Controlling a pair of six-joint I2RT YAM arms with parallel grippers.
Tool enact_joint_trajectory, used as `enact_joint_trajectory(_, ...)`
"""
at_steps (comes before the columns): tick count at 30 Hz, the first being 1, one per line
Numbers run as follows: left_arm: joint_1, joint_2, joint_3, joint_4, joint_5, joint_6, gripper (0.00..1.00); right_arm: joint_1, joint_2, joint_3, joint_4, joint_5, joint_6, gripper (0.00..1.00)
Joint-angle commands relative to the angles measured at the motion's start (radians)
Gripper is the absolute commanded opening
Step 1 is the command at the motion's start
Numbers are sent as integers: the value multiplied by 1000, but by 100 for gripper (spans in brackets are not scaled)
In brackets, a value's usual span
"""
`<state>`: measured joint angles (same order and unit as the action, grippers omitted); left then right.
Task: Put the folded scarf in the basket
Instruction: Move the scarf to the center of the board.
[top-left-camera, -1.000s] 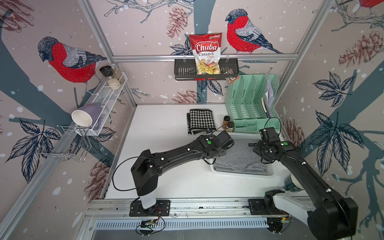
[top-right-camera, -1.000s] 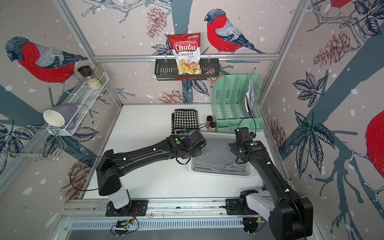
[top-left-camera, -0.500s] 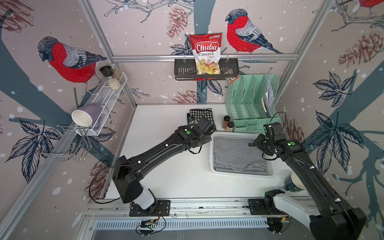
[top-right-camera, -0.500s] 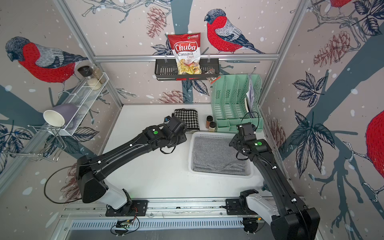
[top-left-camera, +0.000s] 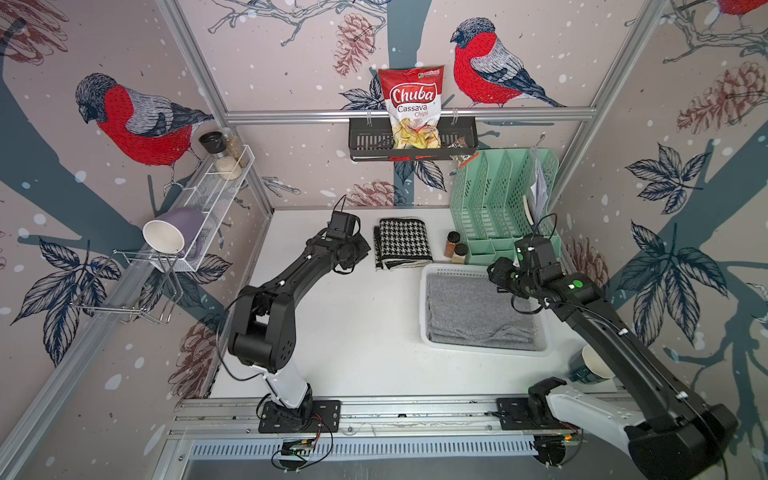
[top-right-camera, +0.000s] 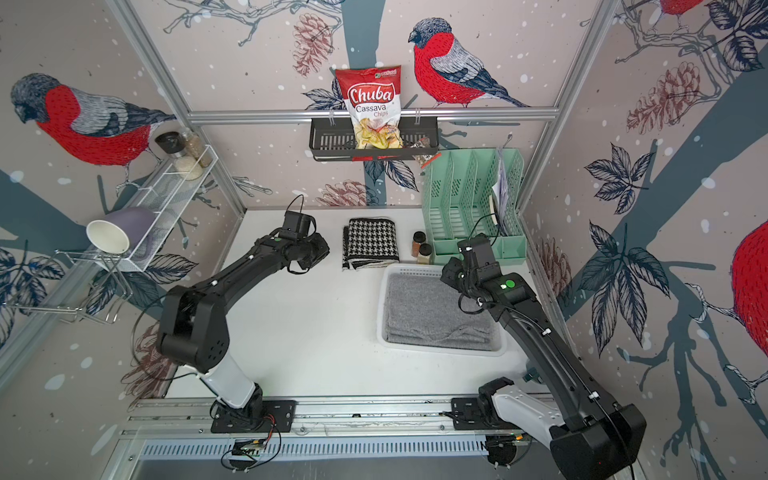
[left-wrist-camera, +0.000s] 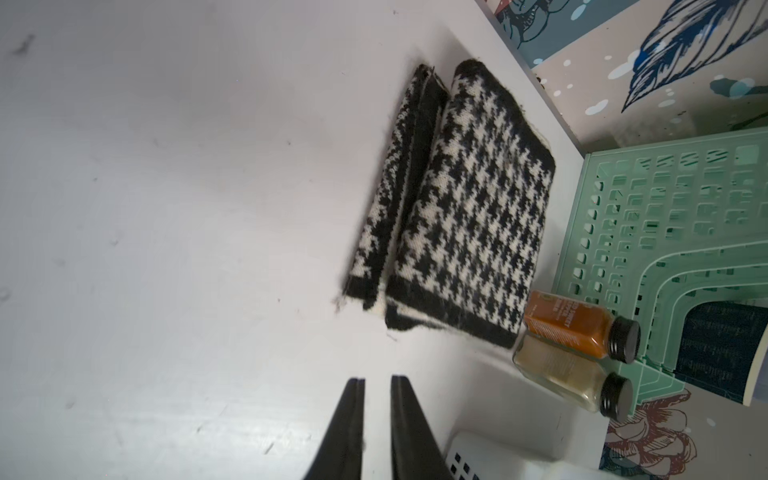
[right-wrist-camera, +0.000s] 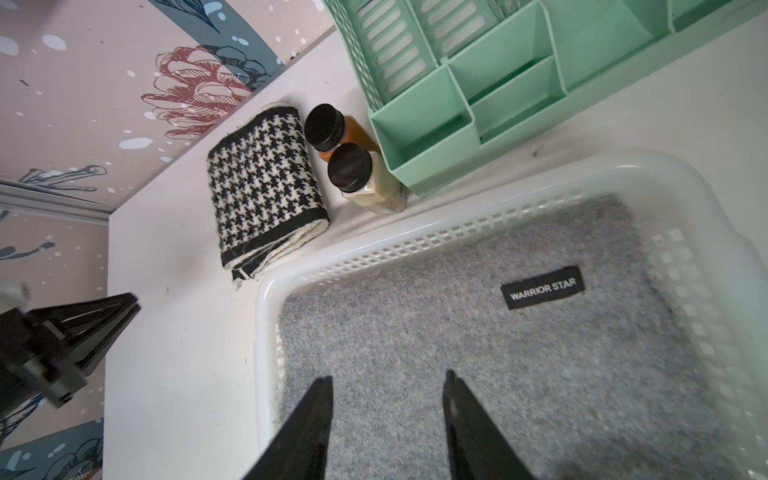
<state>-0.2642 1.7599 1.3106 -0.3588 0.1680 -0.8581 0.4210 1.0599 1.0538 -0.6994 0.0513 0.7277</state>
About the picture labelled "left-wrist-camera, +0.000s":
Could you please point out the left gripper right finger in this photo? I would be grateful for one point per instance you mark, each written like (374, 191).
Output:
(414, 451)

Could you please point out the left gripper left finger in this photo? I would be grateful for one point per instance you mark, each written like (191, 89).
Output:
(341, 450)

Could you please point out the green mug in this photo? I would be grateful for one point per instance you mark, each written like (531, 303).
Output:
(723, 348)

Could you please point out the pale spice bottle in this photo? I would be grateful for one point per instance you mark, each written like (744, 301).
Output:
(574, 377)

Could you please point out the orange spice bottle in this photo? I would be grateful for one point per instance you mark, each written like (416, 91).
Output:
(586, 328)

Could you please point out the green desk file organizer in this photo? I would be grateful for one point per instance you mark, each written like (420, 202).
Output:
(653, 224)

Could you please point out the houndstooth folded scarf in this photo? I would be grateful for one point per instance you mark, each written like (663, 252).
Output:
(454, 229)

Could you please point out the white plastic basket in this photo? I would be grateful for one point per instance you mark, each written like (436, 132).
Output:
(471, 456)

